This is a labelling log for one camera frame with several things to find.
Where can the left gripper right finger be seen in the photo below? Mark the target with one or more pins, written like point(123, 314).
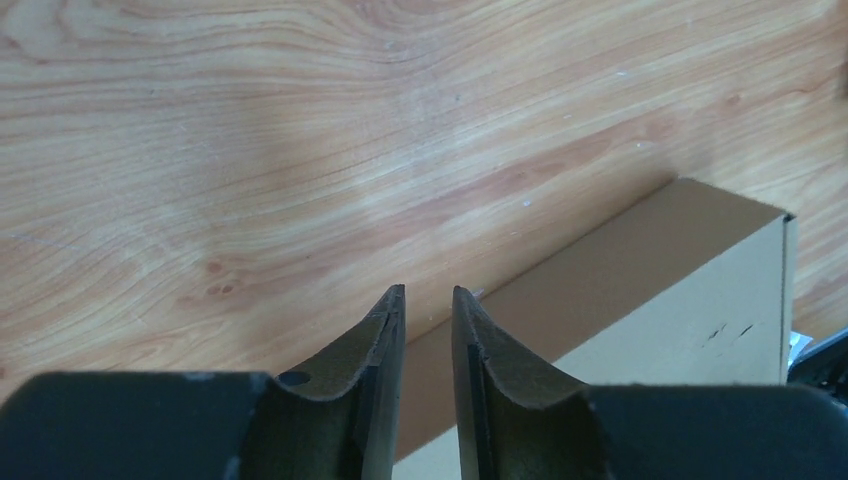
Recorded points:
point(629, 424)

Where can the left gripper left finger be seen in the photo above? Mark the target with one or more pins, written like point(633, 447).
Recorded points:
point(333, 416)

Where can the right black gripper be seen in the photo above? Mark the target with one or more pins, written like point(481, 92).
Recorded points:
point(824, 367)

